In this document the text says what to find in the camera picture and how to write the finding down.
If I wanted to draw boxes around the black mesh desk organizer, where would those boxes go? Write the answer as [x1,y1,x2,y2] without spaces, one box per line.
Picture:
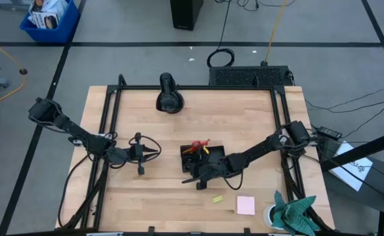
[180,145,226,174]

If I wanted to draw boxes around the green plant in white pot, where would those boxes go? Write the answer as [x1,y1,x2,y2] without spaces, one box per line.
[263,190,320,236]

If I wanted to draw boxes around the stack of magazines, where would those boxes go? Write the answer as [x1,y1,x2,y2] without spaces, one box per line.
[29,0,68,30]

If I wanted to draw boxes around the yellow hanging cord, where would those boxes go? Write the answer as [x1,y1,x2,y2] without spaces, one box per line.
[264,0,288,64]

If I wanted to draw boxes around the white paper sheet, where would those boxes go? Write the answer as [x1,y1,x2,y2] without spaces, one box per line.
[329,140,373,192]

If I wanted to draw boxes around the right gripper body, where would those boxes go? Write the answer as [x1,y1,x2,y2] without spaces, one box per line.
[191,156,232,191]

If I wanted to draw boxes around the pink sticky note pad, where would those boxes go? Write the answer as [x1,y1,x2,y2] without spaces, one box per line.
[236,195,256,216]

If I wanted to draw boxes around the black hanging cable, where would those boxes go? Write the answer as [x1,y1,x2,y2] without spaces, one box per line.
[206,0,236,69]

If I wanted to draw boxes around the black gooseneck desk lamp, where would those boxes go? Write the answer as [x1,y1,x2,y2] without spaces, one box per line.
[155,72,185,114]

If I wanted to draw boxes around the yellow floor cable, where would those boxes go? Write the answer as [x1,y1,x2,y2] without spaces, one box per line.
[0,31,28,108]

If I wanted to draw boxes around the black aluminium table frame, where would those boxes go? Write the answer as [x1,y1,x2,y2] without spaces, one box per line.
[58,73,335,236]

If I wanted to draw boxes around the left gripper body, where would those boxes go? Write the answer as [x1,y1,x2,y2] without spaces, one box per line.
[129,132,146,176]

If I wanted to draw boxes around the black floor tower box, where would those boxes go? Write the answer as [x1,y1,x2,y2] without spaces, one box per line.
[170,0,204,31]

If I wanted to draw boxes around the blue plastic bin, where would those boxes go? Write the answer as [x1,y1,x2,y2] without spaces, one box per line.
[20,0,81,43]

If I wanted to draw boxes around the black computer case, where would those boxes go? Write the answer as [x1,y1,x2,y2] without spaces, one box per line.
[209,65,293,87]

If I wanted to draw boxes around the black power adapter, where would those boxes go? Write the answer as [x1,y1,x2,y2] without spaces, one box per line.
[316,126,343,140]

